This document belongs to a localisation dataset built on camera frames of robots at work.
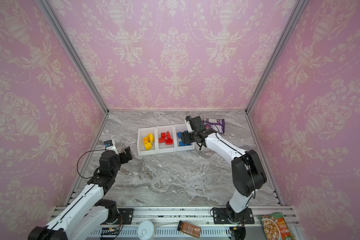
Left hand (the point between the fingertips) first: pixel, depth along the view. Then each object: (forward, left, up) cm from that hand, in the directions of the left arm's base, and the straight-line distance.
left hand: (123, 149), depth 84 cm
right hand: (+11, -37, 0) cm, 38 cm away
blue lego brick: (+18, -31, -9) cm, 37 cm away
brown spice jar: (-36, -38, -8) cm, 52 cm away
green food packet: (-34, -79, -11) cm, 86 cm away
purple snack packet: (+27, -59, -9) cm, 66 cm away
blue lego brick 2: (+10, -32, -8) cm, 35 cm away
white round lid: (-37, -18, -7) cm, 42 cm away
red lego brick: (+15, -20, -11) cm, 27 cm away
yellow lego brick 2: (+9, -11, -11) cm, 18 cm away
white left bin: (+17, -7, -6) cm, 19 cm away
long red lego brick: (+14, -24, -11) cm, 30 cm away
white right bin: (+10, -31, -9) cm, 34 cm away
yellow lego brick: (+13, -11, -8) cm, 19 cm away
